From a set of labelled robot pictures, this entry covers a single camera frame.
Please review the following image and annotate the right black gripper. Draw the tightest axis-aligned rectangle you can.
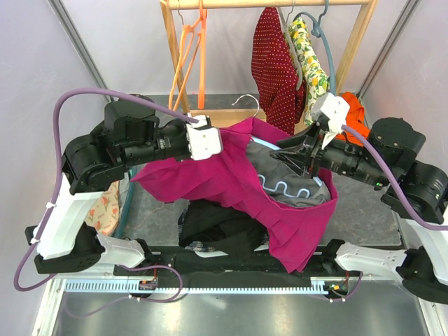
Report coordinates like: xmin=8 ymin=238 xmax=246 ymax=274
xmin=270 ymin=117 xmax=391 ymax=188

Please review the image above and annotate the light blue hanger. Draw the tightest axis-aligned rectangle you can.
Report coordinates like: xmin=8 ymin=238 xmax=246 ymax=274
xmin=232 ymin=94 xmax=324 ymax=199

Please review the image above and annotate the lemon print skirt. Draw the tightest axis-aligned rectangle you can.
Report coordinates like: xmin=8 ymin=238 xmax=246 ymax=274
xmin=288 ymin=17 xmax=329 ymax=126

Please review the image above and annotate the magenta pleated skirt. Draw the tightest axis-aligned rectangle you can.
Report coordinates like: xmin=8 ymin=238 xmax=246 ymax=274
xmin=134 ymin=118 xmax=338 ymax=272

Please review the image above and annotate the red polka dot skirt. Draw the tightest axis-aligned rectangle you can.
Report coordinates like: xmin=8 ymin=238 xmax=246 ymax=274
xmin=251 ymin=7 xmax=307 ymax=135

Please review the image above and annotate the black pleated skirt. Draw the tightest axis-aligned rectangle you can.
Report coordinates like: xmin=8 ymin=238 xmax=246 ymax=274
xmin=178 ymin=199 xmax=267 ymax=260

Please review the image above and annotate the navy plaid skirt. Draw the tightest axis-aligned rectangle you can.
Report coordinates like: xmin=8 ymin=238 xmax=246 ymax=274
xmin=177 ymin=206 xmax=269 ymax=253

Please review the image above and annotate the orange hanger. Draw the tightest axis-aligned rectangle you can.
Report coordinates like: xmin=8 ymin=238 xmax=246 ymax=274
xmin=169 ymin=19 xmax=201 ymax=110
xmin=197 ymin=0 xmax=207 ymax=109

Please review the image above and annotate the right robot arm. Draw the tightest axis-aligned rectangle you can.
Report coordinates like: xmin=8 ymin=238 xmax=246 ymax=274
xmin=270 ymin=118 xmax=447 ymax=305

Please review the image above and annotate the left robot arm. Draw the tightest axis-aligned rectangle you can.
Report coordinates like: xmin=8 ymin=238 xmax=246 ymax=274
xmin=26 ymin=94 xmax=196 ymax=275

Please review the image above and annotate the blue grey hanger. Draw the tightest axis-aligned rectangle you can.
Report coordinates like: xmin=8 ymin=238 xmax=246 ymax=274
xmin=294 ymin=0 xmax=336 ymax=95

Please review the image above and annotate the orange cloth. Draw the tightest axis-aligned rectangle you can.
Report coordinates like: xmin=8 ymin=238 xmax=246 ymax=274
xmin=335 ymin=92 xmax=370 ymax=147

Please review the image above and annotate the white perforated basket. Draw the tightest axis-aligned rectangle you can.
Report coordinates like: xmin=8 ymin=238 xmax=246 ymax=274
xmin=194 ymin=244 xmax=269 ymax=258

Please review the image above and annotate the teal laundry basket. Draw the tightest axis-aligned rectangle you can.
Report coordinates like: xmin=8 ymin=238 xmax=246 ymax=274
xmin=113 ymin=166 xmax=137 ymax=239

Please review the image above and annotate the wooden clothes rack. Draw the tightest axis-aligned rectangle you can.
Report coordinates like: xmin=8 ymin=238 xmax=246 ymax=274
xmin=160 ymin=0 xmax=377 ymax=114

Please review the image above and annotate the tulip print cloth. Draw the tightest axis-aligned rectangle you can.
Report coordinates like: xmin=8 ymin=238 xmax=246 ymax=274
xmin=85 ymin=181 xmax=120 ymax=236

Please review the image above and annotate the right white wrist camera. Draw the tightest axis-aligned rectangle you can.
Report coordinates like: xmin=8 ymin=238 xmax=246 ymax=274
xmin=311 ymin=92 xmax=350 ymax=149

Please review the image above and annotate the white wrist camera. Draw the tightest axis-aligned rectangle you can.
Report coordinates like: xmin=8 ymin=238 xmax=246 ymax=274
xmin=186 ymin=115 xmax=223 ymax=161
xmin=311 ymin=92 xmax=350 ymax=149

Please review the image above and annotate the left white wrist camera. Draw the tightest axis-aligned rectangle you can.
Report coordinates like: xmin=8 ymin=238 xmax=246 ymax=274
xmin=186 ymin=115 xmax=223 ymax=161

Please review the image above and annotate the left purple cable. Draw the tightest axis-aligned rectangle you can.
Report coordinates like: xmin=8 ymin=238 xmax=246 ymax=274
xmin=13 ymin=87 xmax=207 ymax=319

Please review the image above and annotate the purple cable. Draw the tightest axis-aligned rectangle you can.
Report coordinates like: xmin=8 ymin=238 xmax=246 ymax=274
xmin=340 ymin=123 xmax=448 ymax=232
xmin=13 ymin=87 xmax=207 ymax=319

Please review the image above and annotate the white cable duct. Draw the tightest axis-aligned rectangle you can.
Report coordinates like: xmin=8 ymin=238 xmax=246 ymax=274
xmin=65 ymin=279 xmax=346 ymax=295

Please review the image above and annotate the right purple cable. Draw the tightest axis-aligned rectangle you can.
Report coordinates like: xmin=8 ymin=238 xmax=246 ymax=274
xmin=340 ymin=123 xmax=448 ymax=232

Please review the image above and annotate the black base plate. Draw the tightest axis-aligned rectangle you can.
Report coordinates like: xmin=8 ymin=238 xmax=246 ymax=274
xmin=113 ymin=244 xmax=365 ymax=291

